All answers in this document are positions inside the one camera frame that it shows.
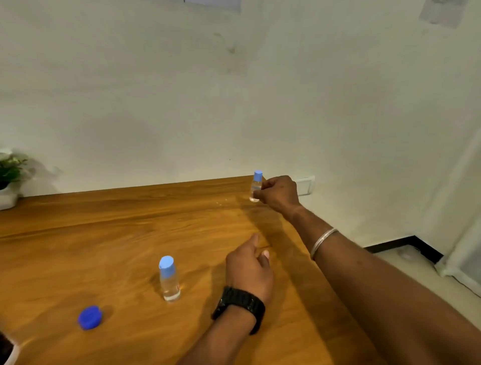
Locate person's left hand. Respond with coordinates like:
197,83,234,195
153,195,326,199
224,233,276,305

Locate person's right hand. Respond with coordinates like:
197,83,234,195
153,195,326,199
253,174,304,222

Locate clear small bottle red label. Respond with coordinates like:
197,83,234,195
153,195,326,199
159,269,181,303

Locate dark blue bottle cap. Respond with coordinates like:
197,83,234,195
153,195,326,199
78,305,103,331

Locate clear large bottle blue label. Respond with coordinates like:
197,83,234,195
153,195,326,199
0,330,20,365

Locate person's right forearm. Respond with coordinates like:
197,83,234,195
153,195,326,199
289,205,481,365

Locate person's left forearm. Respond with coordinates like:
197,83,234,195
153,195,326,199
176,306,256,365

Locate black wristwatch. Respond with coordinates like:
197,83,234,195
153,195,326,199
210,286,267,335

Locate silver bangle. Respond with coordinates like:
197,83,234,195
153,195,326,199
309,228,339,261

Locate white paper sheet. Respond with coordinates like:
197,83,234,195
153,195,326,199
419,0,468,30

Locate white flowers in white pot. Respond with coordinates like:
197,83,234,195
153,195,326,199
0,147,31,211

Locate white wall switch plate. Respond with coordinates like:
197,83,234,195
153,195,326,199
295,175,316,197

